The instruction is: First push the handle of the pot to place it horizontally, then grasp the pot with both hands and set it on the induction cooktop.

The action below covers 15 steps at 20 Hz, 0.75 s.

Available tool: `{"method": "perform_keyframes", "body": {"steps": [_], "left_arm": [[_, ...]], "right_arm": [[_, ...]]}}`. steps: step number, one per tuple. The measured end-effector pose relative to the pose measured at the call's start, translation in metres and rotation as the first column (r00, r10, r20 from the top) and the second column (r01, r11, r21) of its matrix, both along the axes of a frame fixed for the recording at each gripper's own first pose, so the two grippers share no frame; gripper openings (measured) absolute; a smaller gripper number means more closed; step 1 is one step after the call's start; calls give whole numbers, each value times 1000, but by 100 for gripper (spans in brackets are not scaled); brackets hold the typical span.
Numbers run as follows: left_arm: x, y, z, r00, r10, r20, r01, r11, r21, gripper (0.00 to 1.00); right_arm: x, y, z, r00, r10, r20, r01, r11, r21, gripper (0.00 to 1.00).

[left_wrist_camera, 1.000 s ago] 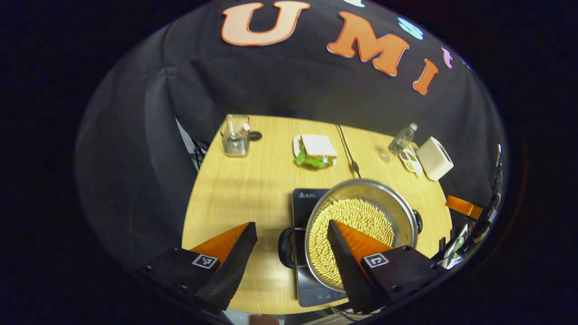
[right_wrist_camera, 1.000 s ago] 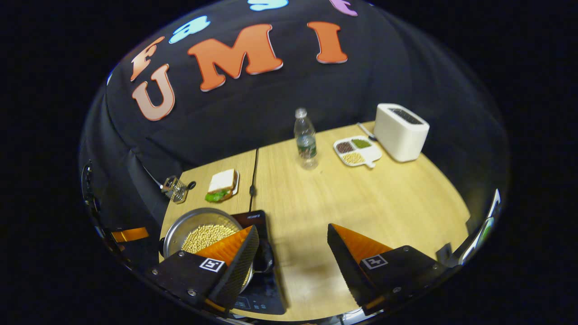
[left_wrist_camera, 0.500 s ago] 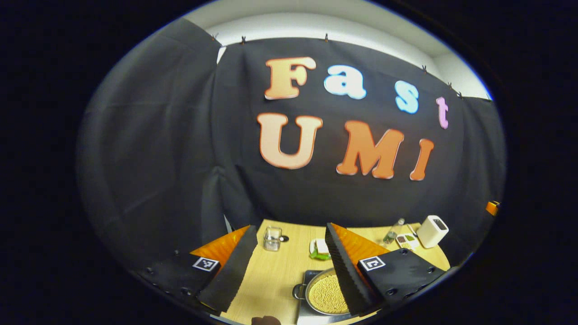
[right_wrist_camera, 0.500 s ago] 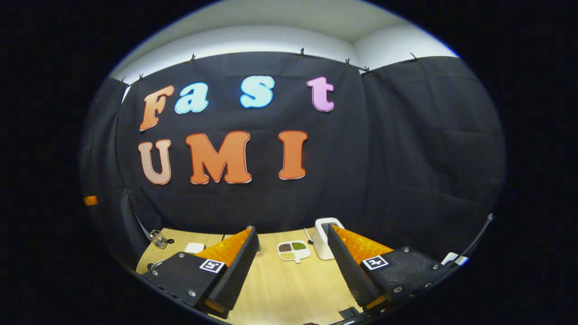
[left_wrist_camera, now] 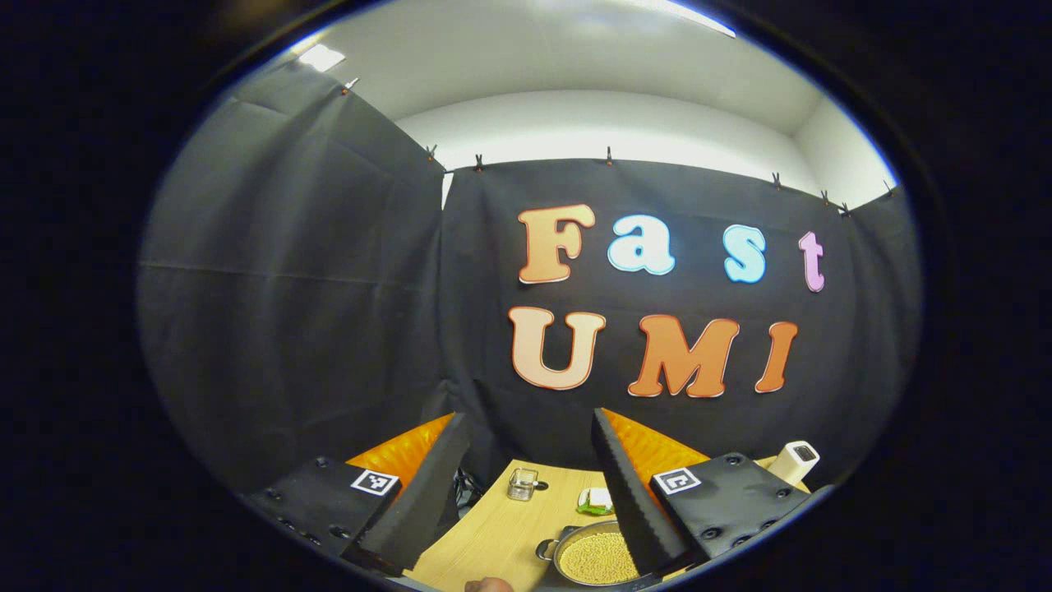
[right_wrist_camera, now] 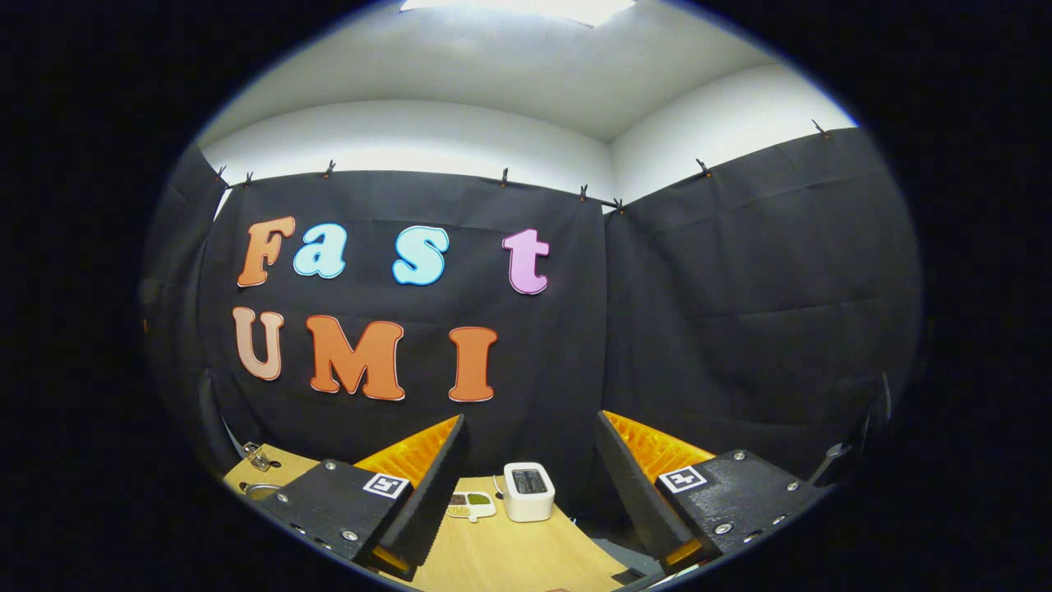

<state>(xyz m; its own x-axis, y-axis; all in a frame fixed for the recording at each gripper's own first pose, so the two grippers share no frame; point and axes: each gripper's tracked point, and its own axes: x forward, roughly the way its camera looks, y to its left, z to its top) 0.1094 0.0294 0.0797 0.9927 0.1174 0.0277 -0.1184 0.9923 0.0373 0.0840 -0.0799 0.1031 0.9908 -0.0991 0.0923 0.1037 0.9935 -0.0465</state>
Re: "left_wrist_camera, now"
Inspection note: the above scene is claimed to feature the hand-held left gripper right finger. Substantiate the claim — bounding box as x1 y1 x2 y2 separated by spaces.
590 406 833 578

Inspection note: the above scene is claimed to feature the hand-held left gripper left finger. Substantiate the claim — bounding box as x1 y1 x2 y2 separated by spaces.
245 411 473 578

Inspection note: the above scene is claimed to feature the steel pot with soybeans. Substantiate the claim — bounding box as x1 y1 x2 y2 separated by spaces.
536 520 654 587

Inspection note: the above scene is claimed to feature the black chair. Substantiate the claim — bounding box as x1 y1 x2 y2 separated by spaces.
450 465 487 527

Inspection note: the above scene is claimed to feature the white toaster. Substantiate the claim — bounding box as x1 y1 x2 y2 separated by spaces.
766 441 821 488

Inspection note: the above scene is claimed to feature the black backdrop cloth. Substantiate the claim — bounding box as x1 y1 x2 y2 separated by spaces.
136 58 923 527

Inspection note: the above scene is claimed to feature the row of black backdrop clips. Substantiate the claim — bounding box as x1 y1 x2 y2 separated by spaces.
341 76 897 216

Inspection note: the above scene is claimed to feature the ceiling light panel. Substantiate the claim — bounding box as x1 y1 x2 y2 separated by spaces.
298 44 347 73

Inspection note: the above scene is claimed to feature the small wire basket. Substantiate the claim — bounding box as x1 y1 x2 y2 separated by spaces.
506 468 550 502

